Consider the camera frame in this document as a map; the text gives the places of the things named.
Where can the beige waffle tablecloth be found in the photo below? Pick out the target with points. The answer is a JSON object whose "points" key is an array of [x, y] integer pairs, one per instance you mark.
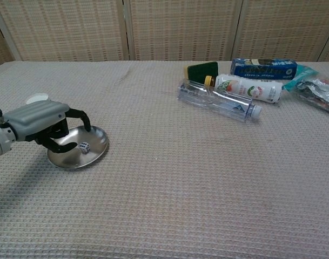
{"points": [[164, 175]]}

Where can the white die blue dots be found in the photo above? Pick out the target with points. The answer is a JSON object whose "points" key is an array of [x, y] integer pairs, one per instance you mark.
{"points": [[84, 147]]}

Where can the silver foil snack bag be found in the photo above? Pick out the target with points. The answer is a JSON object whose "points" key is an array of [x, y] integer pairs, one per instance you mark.
{"points": [[319, 94]]}

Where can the round steel plate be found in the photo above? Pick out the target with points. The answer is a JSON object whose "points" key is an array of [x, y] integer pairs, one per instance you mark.
{"points": [[86, 159]]}

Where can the blue snack box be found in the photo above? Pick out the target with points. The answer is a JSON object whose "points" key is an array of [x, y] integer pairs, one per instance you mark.
{"points": [[264, 70]]}

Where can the green yellow scrub sponge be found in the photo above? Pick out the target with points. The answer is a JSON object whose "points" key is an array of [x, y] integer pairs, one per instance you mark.
{"points": [[203, 70]]}

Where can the clear plastic water bottle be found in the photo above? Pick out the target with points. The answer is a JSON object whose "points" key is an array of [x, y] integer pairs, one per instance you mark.
{"points": [[215, 101]]}

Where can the teal plastic package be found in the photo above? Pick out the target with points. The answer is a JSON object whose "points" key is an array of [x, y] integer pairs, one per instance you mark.
{"points": [[302, 76]]}

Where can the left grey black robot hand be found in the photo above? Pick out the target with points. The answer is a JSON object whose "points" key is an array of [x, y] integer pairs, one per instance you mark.
{"points": [[37, 118]]}

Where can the white yellow-capped drink bottle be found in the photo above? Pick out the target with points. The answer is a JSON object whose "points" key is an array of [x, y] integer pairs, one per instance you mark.
{"points": [[248, 88]]}

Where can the woven bamboo folding screen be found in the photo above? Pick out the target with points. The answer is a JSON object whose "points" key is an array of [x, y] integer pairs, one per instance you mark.
{"points": [[164, 29]]}

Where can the white paper cup blue stripe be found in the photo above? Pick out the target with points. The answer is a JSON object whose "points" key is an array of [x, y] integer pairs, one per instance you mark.
{"points": [[38, 97]]}

